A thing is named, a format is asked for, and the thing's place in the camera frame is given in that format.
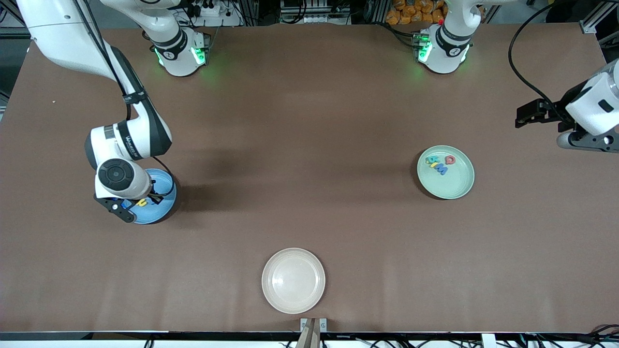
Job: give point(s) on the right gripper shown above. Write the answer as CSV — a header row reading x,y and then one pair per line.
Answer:
x,y
155,190

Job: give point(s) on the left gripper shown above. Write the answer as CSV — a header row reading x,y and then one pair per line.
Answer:
x,y
554,113

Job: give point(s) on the red foam letter Q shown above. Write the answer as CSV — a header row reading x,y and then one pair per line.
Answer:
x,y
448,159

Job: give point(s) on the blue foam letter M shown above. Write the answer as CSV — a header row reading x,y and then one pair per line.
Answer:
x,y
441,170

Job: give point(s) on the teal foam letter b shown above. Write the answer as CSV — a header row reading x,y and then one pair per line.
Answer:
x,y
430,159

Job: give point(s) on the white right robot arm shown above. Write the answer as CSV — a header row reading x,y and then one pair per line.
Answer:
x,y
72,38

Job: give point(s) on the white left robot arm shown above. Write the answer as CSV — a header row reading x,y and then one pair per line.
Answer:
x,y
449,53

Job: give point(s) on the blue plate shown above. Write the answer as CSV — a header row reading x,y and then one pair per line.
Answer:
x,y
162,212

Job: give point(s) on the pale green plate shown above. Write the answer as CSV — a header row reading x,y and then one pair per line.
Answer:
x,y
454,186

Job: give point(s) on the brown table cover mat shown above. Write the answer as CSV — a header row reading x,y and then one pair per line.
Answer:
x,y
309,232

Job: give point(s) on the orange snack bags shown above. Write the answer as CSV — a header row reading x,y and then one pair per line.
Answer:
x,y
416,13

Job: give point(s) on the beige plate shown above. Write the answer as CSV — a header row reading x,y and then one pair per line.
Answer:
x,y
293,280

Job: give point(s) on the white power strip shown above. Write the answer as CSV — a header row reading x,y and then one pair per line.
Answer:
x,y
217,21
316,19

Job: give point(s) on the aluminium frame profile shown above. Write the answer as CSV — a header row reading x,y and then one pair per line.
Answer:
x,y
9,31
592,24

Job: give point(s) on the grey metal bracket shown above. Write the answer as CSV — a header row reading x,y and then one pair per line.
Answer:
x,y
323,325

